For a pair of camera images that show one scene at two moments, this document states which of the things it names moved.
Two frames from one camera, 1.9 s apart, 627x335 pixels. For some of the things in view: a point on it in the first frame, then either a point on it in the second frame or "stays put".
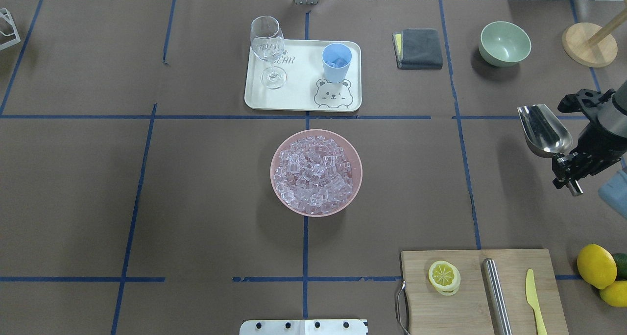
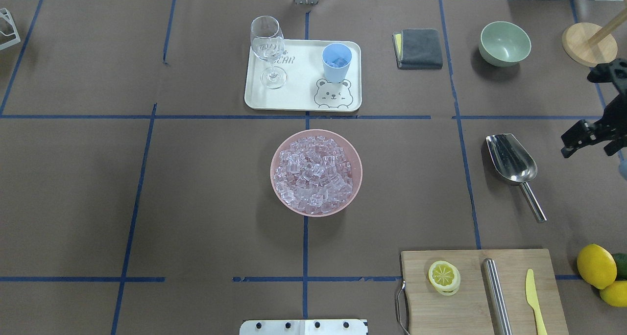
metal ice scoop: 544,135 -> 516,163
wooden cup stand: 590,45 stays put
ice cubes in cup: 337,62 stays put
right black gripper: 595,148 -> 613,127
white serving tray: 305,88 stays put
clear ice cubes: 314,174 stays put
